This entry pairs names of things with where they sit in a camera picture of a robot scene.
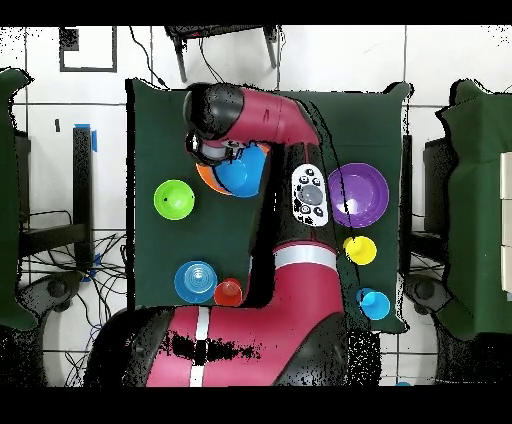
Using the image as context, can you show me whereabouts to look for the grey square frame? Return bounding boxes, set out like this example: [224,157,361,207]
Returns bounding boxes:
[59,25,118,74]

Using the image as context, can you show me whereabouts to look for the dark green tablecloth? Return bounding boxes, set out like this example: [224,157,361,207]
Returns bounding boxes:
[125,78,413,335]

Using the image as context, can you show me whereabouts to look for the purple bowl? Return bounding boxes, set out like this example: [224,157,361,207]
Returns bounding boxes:
[327,162,390,229]

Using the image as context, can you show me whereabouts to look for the black table frame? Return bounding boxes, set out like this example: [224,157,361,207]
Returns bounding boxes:
[422,137,457,241]
[19,126,94,269]

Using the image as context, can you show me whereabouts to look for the blue tape strip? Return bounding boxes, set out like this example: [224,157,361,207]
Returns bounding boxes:
[73,123,98,153]

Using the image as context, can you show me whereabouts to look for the thin black cable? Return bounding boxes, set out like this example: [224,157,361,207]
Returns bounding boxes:
[128,25,170,90]

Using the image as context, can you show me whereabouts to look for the bundle of cables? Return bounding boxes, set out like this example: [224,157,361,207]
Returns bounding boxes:
[19,231,129,387]

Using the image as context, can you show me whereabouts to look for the large blue bowl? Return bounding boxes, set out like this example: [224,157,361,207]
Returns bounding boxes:
[213,141,270,199]

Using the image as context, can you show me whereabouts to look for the green bowl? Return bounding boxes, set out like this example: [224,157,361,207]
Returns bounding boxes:
[153,178,196,222]

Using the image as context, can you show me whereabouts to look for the dark green cloth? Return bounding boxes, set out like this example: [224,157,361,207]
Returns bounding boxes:
[0,67,39,331]
[433,79,512,341]

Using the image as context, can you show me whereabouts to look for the blue cup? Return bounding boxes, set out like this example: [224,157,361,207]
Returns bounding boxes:
[355,287,392,322]

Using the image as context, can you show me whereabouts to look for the small light blue bowl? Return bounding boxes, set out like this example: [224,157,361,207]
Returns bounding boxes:
[173,260,219,304]

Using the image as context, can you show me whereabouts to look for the black metal stand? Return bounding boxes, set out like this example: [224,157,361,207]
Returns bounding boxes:
[164,25,281,83]

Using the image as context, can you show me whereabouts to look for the red cup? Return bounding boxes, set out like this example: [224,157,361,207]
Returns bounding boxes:
[213,277,244,308]

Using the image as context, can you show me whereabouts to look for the yellow cup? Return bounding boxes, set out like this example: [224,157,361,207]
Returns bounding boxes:
[342,235,378,266]

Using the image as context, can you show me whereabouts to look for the black floor base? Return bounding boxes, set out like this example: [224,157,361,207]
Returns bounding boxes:
[403,273,453,317]
[17,271,83,313]

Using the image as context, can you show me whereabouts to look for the large orange bowl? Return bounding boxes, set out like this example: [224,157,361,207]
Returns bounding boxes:
[195,142,272,197]

